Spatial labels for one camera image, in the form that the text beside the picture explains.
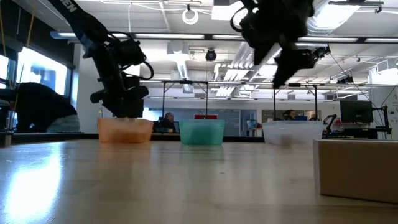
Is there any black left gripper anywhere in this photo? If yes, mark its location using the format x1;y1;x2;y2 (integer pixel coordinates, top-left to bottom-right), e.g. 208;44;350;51
90;73;150;119

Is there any white coiled cable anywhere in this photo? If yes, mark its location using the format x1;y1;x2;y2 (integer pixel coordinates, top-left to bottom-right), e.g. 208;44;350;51
182;7;200;26

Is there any orange translucent plastic bin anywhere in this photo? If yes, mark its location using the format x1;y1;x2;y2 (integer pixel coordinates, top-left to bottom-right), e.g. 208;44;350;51
97;117;154;144

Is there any black computer monitor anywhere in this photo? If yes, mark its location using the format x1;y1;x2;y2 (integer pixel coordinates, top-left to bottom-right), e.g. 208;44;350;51
339;99;374;124

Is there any green translucent plastic bin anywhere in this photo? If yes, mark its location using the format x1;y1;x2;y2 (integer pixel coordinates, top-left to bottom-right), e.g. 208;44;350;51
178;119;226;146

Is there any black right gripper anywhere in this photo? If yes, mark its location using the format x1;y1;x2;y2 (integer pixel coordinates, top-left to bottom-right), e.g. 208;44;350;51
238;14;331;90

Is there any plain wood rectangular block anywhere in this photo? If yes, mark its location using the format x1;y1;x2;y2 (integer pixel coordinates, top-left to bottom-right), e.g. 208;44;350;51
313;139;398;205

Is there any ceiling light strip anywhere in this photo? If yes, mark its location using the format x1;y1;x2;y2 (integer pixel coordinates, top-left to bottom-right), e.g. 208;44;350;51
295;37;358;43
133;33;206;40
365;37;398;44

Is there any bright window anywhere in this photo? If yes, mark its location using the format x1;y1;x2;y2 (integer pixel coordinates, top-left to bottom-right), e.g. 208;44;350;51
0;46;68;96

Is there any clear plastic bin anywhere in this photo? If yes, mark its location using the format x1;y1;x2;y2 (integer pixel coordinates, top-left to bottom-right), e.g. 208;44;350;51
262;120;324;146

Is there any person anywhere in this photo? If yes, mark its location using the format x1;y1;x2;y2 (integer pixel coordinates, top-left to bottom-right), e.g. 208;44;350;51
158;111;178;133
282;108;298;121
14;82;81;134

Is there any black dome security camera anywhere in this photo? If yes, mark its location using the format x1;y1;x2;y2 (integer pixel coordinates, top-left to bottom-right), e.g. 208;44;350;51
205;48;218;62

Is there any black metal stand frame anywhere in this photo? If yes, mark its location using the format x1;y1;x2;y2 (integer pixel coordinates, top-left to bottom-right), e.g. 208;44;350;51
272;82;318;121
161;80;209;121

